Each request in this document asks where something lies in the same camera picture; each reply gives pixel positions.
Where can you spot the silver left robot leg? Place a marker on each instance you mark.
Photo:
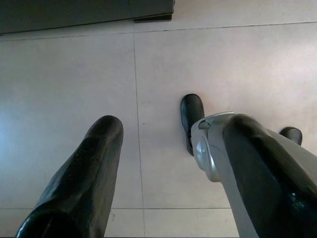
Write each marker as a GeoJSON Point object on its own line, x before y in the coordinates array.
{"type": "Point", "coordinates": [203, 153]}

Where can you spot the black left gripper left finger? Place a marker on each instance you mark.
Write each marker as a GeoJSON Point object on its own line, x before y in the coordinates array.
{"type": "Point", "coordinates": [79, 186]}

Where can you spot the black left robot foot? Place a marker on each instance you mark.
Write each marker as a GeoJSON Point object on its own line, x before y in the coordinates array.
{"type": "Point", "coordinates": [192, 109]}

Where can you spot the silver fridge door panel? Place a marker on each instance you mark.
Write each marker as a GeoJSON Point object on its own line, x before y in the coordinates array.
{"type": "Point", "coordinates": [74, 12]}

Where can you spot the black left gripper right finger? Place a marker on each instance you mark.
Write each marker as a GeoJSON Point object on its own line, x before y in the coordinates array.
{"type": "Point", "coordinates": [272, 186]}

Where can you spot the black robot foot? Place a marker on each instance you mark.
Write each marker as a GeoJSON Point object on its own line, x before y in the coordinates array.
{"type": "Point", "coordinates": [192, 109]}
{"type": "Point", "coordinates": [292, 136]}

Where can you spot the black right robot foot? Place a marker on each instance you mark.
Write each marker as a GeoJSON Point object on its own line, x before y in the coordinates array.
{"type": "Point", "coordinates": [292, 136]}

